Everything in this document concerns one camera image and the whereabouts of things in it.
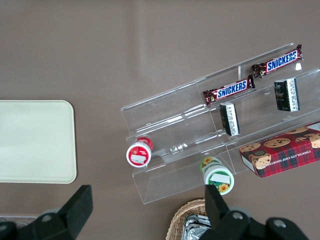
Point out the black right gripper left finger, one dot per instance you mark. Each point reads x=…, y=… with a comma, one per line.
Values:
x=72, y=215

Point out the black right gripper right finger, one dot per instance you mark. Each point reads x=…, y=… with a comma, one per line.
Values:
x=216, y=212

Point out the aluminium foil tray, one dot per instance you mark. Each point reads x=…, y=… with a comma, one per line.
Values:
x=196, y=228

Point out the light wicker oval basket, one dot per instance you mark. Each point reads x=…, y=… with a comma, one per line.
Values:
x=180, y=217

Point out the beige plastic tray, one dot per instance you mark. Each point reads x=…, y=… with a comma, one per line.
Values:
x=35, y=142

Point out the green lid white jar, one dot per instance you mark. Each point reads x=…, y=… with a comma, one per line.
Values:
x=217, y=175

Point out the red lid white jar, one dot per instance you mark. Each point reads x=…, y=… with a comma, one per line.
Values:
x=138, y=155

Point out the red tartan cookie box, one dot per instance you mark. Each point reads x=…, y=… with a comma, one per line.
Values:
x=287, y=155

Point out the small black box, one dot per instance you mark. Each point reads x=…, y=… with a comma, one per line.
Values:
x=230, y=118
x=286, y=94

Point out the clear acrylic stepped shelf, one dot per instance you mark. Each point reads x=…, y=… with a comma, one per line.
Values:
x=175, y=120

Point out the brown Snickers bar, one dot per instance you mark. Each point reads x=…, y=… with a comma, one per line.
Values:
x=228, y=90
x=277, y=62

